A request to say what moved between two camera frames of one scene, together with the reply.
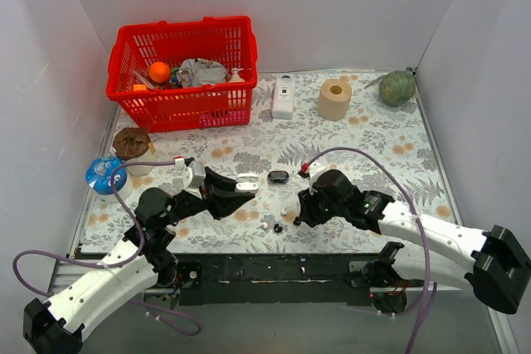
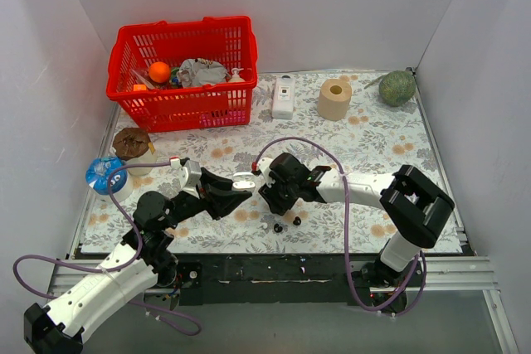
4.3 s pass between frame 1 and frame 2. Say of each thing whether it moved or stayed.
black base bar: stayed
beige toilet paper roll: stayed
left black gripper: stayed
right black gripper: moved
